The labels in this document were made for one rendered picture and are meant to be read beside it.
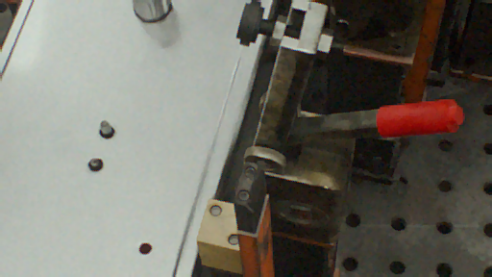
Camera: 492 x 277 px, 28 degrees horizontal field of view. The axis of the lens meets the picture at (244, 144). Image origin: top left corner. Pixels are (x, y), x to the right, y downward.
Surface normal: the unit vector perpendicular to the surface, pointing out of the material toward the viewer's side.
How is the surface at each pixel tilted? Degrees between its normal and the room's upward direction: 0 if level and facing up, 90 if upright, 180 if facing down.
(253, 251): 90
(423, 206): 0
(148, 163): 0
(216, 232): 0
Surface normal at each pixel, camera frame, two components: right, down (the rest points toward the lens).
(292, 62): -0.25, 0.87
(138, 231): -0.05, -0.44
